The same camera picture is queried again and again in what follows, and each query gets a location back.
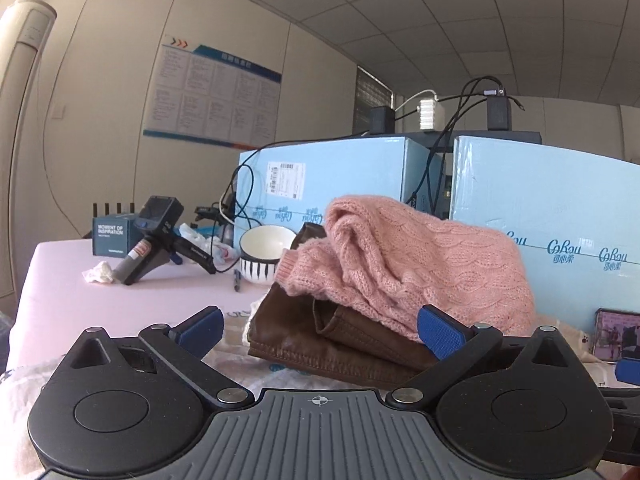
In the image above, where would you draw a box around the pink knitted sweater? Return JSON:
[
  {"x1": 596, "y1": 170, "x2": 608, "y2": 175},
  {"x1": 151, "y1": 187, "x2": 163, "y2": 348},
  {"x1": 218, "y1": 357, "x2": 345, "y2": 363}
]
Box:
[{"x1": 274, "y1": 195, "x2": 536, "y2": 341}]

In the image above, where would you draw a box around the smartphone playing video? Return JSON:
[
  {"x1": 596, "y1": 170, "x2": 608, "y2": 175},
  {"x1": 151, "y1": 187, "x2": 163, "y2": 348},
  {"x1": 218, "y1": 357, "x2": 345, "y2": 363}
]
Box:
[{"x1": 592, "y1": 309, "x2": 640, "y2": 362}]

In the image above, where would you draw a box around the black pen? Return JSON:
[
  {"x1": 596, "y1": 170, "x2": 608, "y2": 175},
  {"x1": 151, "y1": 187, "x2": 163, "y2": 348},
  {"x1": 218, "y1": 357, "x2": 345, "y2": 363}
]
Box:
[{"x1": 233, "y1": 269, "x2": 242, "y2": 292}]

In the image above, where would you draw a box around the spare black handheld gripper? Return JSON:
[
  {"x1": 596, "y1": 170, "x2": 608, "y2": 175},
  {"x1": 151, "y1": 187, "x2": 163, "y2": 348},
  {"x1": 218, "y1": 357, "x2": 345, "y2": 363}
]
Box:
[{"x1": 113, "y1": 195, "x2": 217, "y2": 285}]

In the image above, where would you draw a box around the crumpled white tissue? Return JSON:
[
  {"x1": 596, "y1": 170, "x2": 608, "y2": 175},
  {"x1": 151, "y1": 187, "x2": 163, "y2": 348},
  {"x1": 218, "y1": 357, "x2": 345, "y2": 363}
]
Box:
[{"x1": 81, "y1": 261, "x2": 116, "y2": 285}]

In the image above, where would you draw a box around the brown leather jacket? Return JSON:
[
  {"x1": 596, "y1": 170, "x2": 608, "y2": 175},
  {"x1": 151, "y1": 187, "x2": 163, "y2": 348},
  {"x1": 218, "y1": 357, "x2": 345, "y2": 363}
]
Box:
[{"x1": 245, "y1": 221, "x2": 442, "y2": 390}]

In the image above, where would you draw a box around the white striped ceramic bowl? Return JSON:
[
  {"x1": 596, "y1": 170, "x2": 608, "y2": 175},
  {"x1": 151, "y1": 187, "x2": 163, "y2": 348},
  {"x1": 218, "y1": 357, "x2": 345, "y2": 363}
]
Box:
[{"x1": 239, "y1": 226, "x2": 296, "y2": 286}]

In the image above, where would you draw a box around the dark teal product box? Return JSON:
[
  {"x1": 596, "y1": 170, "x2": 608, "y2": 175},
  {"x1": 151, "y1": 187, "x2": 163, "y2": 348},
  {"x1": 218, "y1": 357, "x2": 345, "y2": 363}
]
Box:
[{"x1": 91, "y1": 214, "x2": 143, "y2": 258}]

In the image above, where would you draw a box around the large light blue box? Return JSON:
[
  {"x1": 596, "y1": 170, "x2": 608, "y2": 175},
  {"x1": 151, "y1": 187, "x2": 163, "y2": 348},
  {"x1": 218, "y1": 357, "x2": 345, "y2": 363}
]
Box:
[{"x1": 449, "y1": 136, "x2": 639, "y2": 332}]

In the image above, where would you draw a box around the white power strip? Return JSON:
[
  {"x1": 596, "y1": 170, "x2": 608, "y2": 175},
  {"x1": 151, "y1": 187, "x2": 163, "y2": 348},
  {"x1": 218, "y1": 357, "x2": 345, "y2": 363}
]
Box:
[{"x1": 418, "y1": 98, "x2": 444, "y2": 131}]

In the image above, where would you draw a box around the black power adapter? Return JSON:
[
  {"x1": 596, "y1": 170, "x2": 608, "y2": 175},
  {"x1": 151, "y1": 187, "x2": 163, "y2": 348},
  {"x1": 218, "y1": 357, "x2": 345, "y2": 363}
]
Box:
[{"x1": 485, "y1": 89, "x2": 512, "y2": 131}]

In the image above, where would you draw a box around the white air conditioner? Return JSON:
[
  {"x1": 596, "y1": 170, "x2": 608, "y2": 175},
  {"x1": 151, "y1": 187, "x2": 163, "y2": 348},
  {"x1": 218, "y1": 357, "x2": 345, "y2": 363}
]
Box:
[{"x1": 1, "y1": 0, "x2": 58, "y2": 315}]

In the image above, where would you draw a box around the wall notice poster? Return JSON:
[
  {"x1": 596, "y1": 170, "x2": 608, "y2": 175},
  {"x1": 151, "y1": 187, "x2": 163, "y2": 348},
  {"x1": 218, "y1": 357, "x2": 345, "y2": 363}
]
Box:
[{"x1": 142, "y1": 35, "x2": 282, "y2": 150}]

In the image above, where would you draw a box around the black cable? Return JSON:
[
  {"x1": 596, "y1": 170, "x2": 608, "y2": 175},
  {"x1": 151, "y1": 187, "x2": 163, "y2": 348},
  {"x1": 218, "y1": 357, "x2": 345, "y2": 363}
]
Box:
[{"x1": 217, "y1": 75, "x2": 526, "y2": 241}]

